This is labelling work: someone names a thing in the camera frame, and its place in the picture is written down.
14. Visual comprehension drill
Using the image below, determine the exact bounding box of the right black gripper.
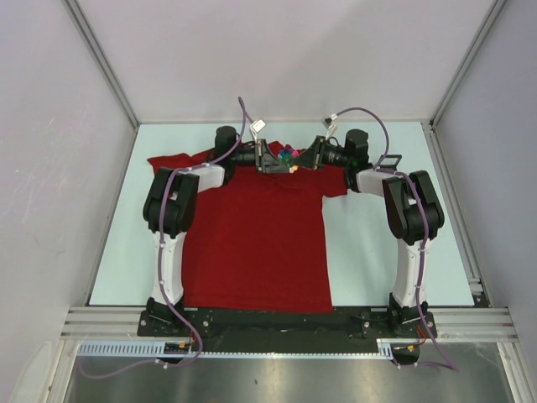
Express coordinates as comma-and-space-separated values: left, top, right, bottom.
289, 136, 350, 172

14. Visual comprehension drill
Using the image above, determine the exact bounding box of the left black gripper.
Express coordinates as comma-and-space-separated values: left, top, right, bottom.
230, 139, 289, 175

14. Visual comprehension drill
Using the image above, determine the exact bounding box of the red t-shirt garment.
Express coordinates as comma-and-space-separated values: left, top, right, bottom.
153, 166, 347, 313

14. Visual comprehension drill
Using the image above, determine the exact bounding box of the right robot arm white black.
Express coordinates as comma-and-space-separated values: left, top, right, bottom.
289, 129, 445, 337

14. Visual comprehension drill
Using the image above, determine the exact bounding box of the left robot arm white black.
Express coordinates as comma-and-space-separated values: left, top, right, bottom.
143, 126, 298, 336

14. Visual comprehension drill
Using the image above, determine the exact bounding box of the black open small box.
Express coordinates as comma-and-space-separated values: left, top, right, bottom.
377, 154, 403, 172

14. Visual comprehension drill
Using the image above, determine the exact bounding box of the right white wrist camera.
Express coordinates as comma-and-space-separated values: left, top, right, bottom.
321, 113, 338, 139

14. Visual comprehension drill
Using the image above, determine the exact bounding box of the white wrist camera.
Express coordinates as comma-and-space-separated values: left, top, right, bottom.
249, 119, 266, 143
321, 113, 338, 139

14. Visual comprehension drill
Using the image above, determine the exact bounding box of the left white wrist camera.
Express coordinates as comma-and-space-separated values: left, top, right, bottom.
249, 119, 266, 143

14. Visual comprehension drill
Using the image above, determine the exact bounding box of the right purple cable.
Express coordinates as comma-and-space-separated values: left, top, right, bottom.
335, 107, 458, 371

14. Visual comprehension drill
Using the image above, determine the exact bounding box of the purple cable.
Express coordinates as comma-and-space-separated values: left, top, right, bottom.
78, 96, 255, 379
335, 107, 458, 371

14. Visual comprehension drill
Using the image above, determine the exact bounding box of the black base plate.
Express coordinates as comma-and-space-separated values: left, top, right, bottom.
137, 301, 437, 338

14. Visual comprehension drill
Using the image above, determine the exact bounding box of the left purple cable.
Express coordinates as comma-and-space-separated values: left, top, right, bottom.
78, 96, 255, 379

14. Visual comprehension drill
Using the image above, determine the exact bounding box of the slotted cable duct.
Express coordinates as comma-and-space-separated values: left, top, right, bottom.
77, 340, 394, 359

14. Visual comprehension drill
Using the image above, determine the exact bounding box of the aluminium front rail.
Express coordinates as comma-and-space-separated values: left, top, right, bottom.
60, 306, 519, 343

